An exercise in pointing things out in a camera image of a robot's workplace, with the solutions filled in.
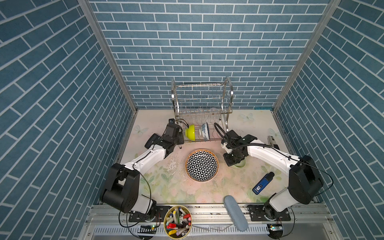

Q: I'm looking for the lime green small bowl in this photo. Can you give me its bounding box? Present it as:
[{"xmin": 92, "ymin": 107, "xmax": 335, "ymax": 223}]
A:
[{"xmin": 186, "ymin": 125, "xmax": 196, "ymax": 141}]

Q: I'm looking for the blue floral white bowl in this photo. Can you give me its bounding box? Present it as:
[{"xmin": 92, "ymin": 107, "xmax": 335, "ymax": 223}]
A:
[{"xmin": 199, "ymin": 123, "xmax": 210, "ymax": 141}]

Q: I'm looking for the white patterned large bowl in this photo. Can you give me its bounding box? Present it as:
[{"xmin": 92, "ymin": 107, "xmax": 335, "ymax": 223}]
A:
[{"xmin": 185, "ymin": 149, "xmax": 220, "ymax": 183}]

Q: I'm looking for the pale green small bowl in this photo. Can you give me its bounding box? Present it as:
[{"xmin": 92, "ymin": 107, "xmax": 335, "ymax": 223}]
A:
[{"xmin": 234, "ymin": 160, "xmax": 246, "ymax": 168}]

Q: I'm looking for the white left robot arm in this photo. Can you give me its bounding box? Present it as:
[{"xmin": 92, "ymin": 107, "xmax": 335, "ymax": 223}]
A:
[{"xmin": 100, "ymin": 119, "xmax": 184, "ymax": 216}]

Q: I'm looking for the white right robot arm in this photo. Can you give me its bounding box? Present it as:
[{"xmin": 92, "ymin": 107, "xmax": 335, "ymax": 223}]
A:
[{"xmin": 221, "ymin": 130, "xmax": 324, "ymax": 215}]

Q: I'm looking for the steel two-tier dish rack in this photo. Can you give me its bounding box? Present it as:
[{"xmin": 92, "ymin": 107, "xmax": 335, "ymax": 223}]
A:
[{"xmin": 171, "ymin": 77, "xmax": 234, "ymax": 142}]

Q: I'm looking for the black desk calculator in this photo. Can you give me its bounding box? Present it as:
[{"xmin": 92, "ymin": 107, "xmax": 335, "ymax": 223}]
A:
[{"xmin": 145, "ymin": 134, "xmax": 161, "ymax": 149}]

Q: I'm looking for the blue card device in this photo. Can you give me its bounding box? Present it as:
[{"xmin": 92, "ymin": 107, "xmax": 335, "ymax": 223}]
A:
[{"xmin": 252, "ymin": 172, "xmax": 275, "ymax": 195}]

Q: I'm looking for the grey blue oval case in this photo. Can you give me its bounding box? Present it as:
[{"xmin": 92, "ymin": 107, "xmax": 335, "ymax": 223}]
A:
[{"xmin": 224, "ymin": 195, "xmax": 249, "ymax": 232}]

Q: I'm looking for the yellow tin pen holder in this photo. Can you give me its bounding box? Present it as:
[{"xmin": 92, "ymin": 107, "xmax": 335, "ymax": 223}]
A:
[{"xmin": 164, "ymin": 206, "xmax": 192, "ymax": 240}]

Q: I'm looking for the black corrugated cable hose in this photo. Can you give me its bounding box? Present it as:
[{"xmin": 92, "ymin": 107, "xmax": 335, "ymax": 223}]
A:
[{"xmin": 213, "ymin": 122, "xmax": 271, "ymax": 151}]

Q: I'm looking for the aluminium front rail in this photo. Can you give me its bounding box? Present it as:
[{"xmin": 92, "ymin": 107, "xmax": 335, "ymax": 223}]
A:
[{"xmin": 79, "ymin": 203, "xmax": 334, "ymax": 240}]

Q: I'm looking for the aluminium corner frame post left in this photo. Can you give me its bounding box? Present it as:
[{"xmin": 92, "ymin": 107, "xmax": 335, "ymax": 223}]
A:
[{"xmin": 78, "ymin": 0, "xmax": 138, "ymax": 114}]

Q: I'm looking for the aluminium corner frame post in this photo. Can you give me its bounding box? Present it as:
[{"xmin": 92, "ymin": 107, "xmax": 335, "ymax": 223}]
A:
[
  {"xmin": 78, "ymin": 0, "xmax": 138, "ymax": 114},
  {"xmin": 272, "ymin": 0, "xmax": 341, "ymax": 115}
]

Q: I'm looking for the aluminium corner frame post right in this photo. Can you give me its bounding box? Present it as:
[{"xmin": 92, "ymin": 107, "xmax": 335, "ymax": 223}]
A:
[{"xmin": 272, "ymin": 0, "xmax": 341, "ymax": 115}]

